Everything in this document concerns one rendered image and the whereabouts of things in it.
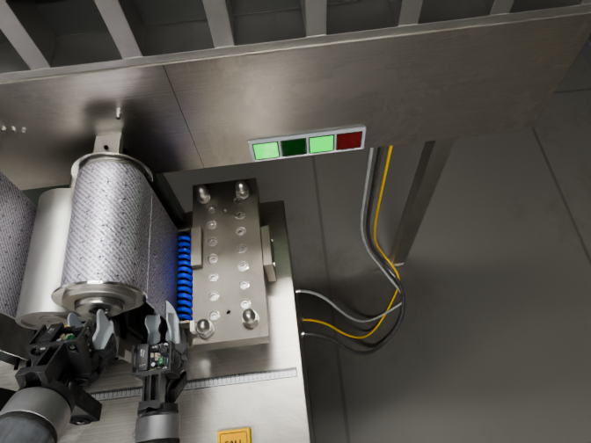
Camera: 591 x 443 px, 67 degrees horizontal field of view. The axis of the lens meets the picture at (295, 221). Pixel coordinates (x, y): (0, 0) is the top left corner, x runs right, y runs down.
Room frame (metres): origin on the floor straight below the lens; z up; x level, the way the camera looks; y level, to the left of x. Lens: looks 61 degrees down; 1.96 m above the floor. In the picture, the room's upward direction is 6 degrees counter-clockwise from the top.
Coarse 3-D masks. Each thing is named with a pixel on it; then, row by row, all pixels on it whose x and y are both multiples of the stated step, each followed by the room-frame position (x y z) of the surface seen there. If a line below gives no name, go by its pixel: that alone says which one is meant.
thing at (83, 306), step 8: (88, 296) 0.27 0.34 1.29; (96, 296) 0.27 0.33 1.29; (104, 296) 0.27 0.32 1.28; (80, 304) 0.26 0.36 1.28; (88, 304) 0.26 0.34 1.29; (96, 304) 0.26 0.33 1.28; (104, 304) 0.26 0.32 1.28; (112, 304) 0.26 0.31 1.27; (120, 304) 0.26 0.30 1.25; (80, 312) 0.26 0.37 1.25; (88, 312) 0.26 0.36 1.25; (96, 312) 0.26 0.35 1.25; (104, 312) 0.26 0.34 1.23; (112, 312) 0.26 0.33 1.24; (120, 312) 0.26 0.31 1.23
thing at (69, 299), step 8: (104, 160) 0.53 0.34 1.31; (112, 160) 0.53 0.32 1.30; (80, 288) 0.28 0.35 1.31; (88, 288) 0.28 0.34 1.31; (96, 288) 0.28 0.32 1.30; (104, 288) 0.28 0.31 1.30; (112, 288) 0.28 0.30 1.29; (64, 296) 0.27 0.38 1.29; (72, 296) 0.27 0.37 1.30; (80, 296) 0.27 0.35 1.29; (112, 296) 0.27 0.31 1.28; (120, 296) 0.27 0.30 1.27; (128, 296) 0.27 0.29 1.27; (64, 304) 0.27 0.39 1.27; (72, 304) 0.27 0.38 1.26; (128, 304) 0.27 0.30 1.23
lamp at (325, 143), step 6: (312, 138) 0.60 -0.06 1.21; (318, 138) 0.60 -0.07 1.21; (324, 138) 0.60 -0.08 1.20; (330, 138) 0.60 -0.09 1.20; (312, 144) 0.60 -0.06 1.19; (318, 144) 0.60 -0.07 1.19; (324, 144) 0.60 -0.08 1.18; (330, 144) 0.60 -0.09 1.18; (312, 150) 0.60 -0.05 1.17; (318, 150) 0.60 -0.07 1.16; (324, 150) 0.60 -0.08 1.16
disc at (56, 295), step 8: (88, 280) 0.28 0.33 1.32; (96, 280) 0.28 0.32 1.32; (104, 280) 0.28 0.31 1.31; (56, 288) 0.28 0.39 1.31; (64, 288) 0.28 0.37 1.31; (72, 288) 0.28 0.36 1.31; (120, 288) 0.28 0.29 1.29; (128, 288) 0.28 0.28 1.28; (136, 288) 0.28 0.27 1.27; (56, 296) 0.28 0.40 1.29; (136, 296) 0.28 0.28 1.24; (144, 296) 0.28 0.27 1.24; (136, 304) 0.28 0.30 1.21
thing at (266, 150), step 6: (258, 144) 0.60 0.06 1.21; (264, 144) 0.60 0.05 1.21; (270, 144) 0.60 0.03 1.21; (276, 144) 0.60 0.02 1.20; (258, 150) 0.60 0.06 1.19; (264, 150) 0.60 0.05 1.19; (270, 150) 0.60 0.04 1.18; (276, 150) 0.60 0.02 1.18; (258, 156) 0.60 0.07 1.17; (264, 156) 0.60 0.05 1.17; (270, 156) 0.60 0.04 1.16; (276, 156) 0.60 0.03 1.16
